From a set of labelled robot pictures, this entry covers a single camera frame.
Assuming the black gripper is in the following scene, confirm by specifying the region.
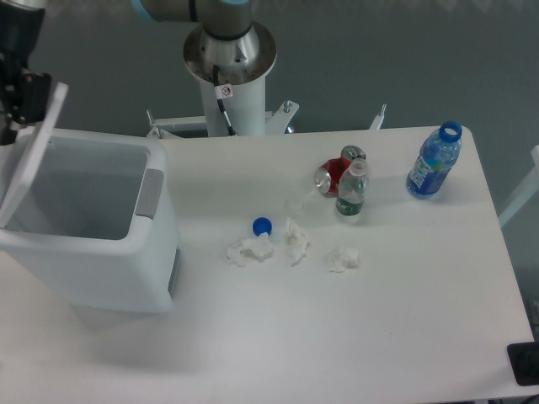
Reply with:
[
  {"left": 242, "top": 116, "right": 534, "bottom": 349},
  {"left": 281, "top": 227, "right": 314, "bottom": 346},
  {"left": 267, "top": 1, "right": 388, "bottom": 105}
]
[{"left": 1, "top": 1, "right": 51, "bottom": 146}]

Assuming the white trash can lid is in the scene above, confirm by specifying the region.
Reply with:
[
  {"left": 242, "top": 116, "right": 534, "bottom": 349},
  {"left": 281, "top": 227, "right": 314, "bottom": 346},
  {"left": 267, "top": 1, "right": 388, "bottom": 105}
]
[{"left": 1, "top": 82, "right": 69, "bottom": 228}]

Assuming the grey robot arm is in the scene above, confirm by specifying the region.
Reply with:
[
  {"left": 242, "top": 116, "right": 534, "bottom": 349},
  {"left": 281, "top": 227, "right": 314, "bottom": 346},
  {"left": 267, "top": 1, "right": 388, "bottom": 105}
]
[{"left": 1, "top": 1, "right": 253, "bottom": 146}]

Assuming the white trash can body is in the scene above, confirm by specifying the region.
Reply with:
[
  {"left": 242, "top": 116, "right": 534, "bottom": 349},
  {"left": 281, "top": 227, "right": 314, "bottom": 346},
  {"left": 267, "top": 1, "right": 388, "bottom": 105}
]
[{"left": 1, "top": 130, "right": 180, "bottom": 313}]

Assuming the blue bottle cap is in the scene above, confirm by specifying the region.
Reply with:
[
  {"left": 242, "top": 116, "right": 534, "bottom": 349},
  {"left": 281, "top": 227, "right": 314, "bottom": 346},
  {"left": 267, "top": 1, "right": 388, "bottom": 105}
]
[{"left": 252, "top": 216, "right": 273, "bottom": 236}]

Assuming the crushed red soda can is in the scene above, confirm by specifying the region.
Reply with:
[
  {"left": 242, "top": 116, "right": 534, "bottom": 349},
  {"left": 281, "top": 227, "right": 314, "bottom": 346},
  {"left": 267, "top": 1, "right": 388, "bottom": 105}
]
[{"left": 313, "top": 145, "right": 367, "bottom": 198}]

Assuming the crumpled white tissue left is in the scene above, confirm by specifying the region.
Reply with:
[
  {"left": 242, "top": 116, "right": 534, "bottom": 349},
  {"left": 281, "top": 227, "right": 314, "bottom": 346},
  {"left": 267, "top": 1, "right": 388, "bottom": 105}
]
[{"left": 227, "top": 232, "right": 275, "bottom": 267}]

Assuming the crumpled white tissue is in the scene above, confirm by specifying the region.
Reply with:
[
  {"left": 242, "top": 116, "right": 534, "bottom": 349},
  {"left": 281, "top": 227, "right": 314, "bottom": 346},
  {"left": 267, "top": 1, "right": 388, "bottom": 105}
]
[
  {"left": 328, "top": 247, "right": 360, "bottom": 274},
  {"left": 227, "top": 232, "right": 275, "bottom": 267},
  {"left": 285, "top": 217, "right": 310, "bottom": 266}
]

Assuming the crumpled white tissue middle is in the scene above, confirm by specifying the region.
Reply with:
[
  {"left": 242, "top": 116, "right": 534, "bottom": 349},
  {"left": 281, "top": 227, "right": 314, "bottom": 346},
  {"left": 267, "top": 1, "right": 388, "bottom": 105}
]
[{"left": 285, "top": 217, "right": 310, "bottom": 266}]

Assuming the clear green-label bottle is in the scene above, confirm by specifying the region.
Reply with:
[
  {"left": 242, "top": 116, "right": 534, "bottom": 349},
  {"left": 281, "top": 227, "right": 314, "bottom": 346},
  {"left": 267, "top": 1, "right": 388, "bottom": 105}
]
[{"left": 335, "top": 157, "right": 367, "bottom": 226}]

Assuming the crumpled white tissue right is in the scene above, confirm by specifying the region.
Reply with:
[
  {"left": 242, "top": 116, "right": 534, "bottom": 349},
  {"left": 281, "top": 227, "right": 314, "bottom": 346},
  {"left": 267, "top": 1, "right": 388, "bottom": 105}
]
[{"left": 328, "top": 247, "right": 360, "bottom": 274}]

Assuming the blue drink bottle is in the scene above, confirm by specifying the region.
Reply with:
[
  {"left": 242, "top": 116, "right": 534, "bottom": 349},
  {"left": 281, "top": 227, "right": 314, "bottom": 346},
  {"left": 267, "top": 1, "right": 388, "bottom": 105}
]
[{"left": 406, "top": 120, "right": 462, "bottom": 199}]

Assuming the white furniture at right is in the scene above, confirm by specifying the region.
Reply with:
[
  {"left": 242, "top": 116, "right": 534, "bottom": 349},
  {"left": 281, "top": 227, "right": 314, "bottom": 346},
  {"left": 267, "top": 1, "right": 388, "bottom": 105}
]
[{"left": 498, "top": 146, "right": 538, "bottom": 228}]

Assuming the black device at edge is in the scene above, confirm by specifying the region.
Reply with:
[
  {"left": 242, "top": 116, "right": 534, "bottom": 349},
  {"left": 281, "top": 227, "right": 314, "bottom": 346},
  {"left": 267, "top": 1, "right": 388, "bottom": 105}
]
[{"left": 507, "top": 342, "right": 538, "bottom": 386}]

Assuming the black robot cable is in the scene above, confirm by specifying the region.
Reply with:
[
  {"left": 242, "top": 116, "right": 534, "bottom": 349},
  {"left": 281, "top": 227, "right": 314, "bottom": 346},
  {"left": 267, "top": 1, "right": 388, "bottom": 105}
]
[{"left": 211, "top": 64, "right": 238, "bottom": 137}]

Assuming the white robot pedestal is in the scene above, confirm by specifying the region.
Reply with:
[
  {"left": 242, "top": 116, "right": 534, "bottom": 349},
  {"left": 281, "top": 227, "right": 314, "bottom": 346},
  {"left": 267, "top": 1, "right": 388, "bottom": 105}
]
[{"left": 145, "top": 20, "right": 387, "bottom": 139}]

